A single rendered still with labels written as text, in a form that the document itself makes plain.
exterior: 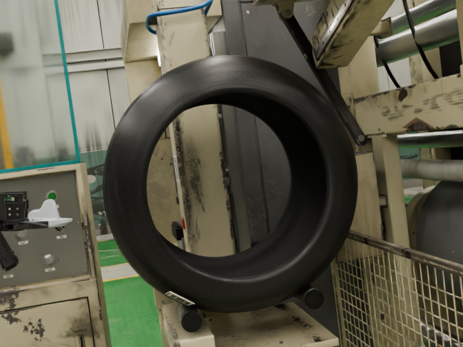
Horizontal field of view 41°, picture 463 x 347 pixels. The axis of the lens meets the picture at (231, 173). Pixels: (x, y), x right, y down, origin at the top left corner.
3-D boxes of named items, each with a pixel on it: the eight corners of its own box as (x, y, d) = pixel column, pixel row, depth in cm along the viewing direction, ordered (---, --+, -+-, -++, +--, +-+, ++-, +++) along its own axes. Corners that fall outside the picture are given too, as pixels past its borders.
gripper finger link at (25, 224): (47, 221, 132) (4, 222, 130) (47, 228, 132) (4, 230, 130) (49, 219, 136) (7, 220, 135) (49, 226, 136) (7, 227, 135)
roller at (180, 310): (187, 287, 168) (176, 300, 168) (174, 277, 168) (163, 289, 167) (207, 321, 134) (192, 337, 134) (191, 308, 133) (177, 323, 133)
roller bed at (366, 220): (313, 253, 191) (302, 158, 189) (358, 246, 193) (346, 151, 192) (336, 264, 171) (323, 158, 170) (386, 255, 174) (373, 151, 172)
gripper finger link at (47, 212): (71, 200, 134) (26, 201, 132) (71, 227, 134) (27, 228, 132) (71, 199, 137) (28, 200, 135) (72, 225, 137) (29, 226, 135)
